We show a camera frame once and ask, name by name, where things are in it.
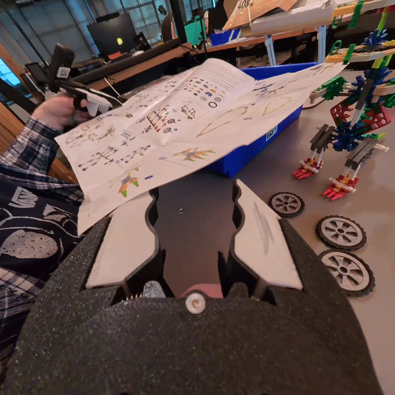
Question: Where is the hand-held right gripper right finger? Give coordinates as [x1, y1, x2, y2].
[227, 178, 304, 299]

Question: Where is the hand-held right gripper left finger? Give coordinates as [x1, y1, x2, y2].
[85, 188, 165, 299]

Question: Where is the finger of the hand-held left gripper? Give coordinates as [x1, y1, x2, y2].
[87, 91, 114, 109]
[77, 86, 124, 105]

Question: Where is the printed paper instruction sheet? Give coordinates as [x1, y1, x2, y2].
[55, 58, 347, 236]

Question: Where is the person's left forearm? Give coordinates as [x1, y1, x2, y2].
[0, 116, 64, 175]

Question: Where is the person's left hand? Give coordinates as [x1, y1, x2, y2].
[31, 92, 91, 132]

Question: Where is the black foam tube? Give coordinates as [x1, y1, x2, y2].
[73, 38, 187, 84]

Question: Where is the grey toy wheel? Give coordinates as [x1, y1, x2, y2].
[318, 249, 376, 297]
[268, 192, 306, 218]
[316, 215, 367, 251]

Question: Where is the black computer monitor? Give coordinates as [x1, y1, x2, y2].
[86, 12, 138, 57]

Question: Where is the blue plastic bin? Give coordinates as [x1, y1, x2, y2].
[206, 62, 319, 178]

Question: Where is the person's torso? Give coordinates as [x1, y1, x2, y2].
[0, 165, 93, 374]

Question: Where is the teal plastic object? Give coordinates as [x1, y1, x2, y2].
[184, 18, 208, 47]

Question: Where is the wooden workbench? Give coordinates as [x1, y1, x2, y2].
[86, 27, 326, 91]

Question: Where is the blue storage crate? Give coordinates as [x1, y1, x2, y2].
[210, 29, 242, 47]

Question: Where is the colourful construction toy model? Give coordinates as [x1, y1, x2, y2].
[292, 0, 395, 202]

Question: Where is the brown cardboard sheet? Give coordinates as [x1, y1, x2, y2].
[222, 0, 298, 30]

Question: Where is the white flat box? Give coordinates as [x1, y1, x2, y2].
[241, 0, 338, 38]

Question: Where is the white cable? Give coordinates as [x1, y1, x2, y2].
[103, 77, 121, 97]

